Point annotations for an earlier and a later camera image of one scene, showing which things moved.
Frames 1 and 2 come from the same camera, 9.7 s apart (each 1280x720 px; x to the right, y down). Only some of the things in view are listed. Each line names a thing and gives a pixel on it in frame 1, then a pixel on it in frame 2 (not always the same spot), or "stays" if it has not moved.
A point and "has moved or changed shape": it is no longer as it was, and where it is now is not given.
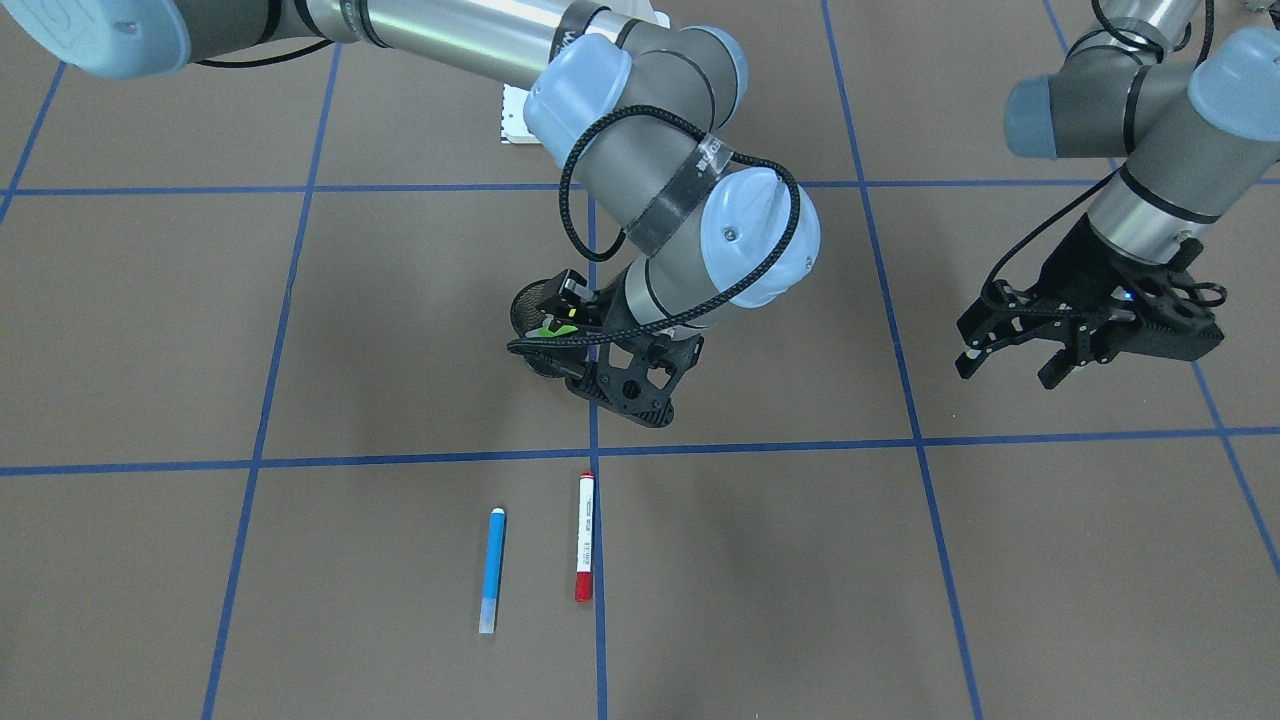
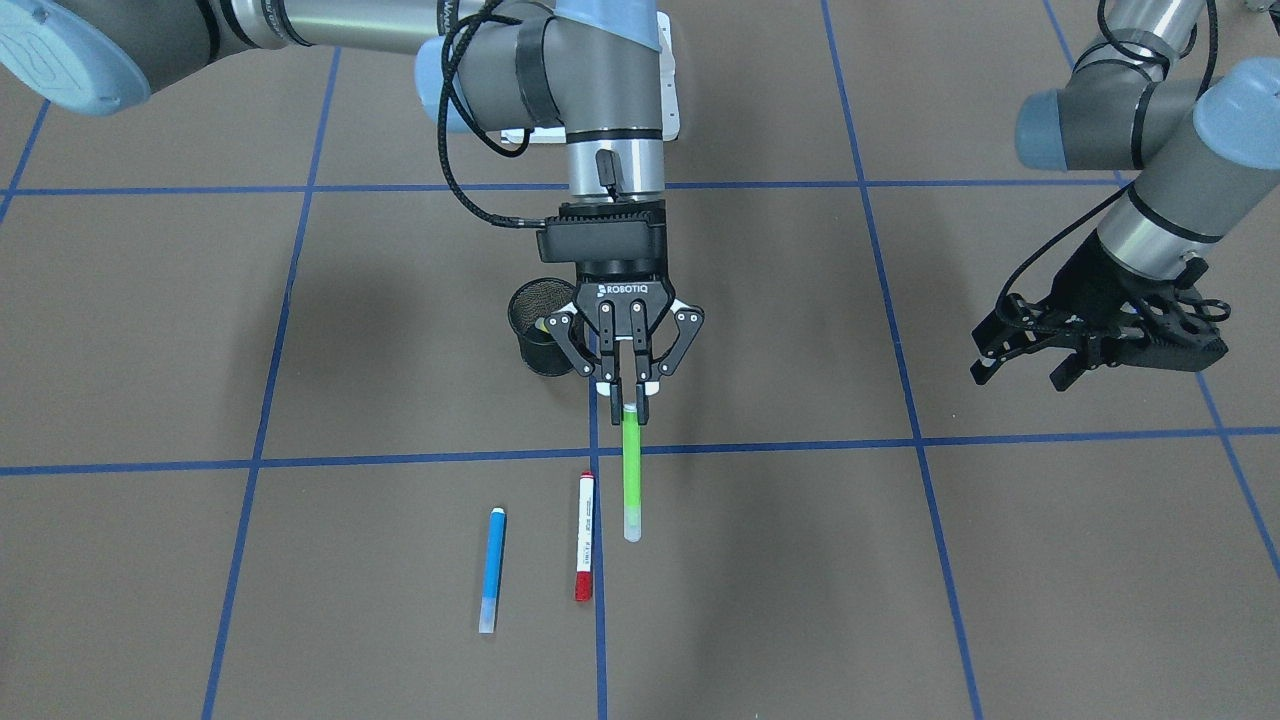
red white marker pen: (585, 538) stays
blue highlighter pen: (487, 615) stays
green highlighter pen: (545, 332) has moved or changed shape
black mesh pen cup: (556, 356) stays
